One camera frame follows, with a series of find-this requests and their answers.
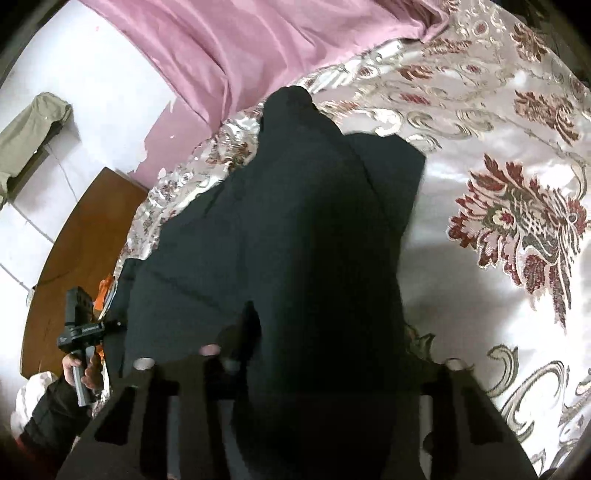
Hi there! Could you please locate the floral satin bedspread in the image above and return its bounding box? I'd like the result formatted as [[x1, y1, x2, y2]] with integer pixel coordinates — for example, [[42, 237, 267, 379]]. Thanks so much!
[[113, 0, 591, 476]]

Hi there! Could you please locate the brown wooden headboard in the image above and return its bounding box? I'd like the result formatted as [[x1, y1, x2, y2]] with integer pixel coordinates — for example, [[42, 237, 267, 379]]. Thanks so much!
[[21, 167, 151, 379]]

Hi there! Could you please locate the person's left forearm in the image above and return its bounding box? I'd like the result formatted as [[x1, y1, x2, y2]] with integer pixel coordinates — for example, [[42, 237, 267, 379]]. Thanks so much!
[[21, 375, 94, 462]]

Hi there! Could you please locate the white cloth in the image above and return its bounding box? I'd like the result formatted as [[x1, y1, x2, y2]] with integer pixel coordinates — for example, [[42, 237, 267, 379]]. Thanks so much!
[[10, 369, 63, 437]]

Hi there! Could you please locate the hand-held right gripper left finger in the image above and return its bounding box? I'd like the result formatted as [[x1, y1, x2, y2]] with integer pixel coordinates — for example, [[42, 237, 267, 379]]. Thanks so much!
[[55, 300, 264, 480]]

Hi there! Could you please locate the pink curtain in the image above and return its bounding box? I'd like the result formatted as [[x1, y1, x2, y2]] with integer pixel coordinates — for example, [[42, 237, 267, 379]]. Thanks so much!
[[78, 0, 451, 130]]

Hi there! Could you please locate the orange cloth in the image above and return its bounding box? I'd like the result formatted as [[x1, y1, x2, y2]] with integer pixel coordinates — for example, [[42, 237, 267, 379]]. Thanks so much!
[[95, 274, 119, 311]]

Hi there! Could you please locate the person's left hand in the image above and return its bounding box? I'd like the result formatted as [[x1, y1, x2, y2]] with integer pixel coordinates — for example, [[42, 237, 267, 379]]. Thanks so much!
[[61, 352, 106, 394]]

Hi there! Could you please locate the olive hanging garment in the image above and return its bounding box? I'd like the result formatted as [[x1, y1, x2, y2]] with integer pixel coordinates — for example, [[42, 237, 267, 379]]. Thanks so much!
[[0, 92, 74, 208]]

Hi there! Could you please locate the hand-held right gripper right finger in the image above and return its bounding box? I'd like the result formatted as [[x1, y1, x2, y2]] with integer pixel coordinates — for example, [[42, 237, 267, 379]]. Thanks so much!
[[403, 356, 539, 480]]

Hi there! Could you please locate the black jacket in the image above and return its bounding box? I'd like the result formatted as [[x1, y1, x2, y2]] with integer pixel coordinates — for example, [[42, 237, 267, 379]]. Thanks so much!
[[104, 85, 428, 480]]

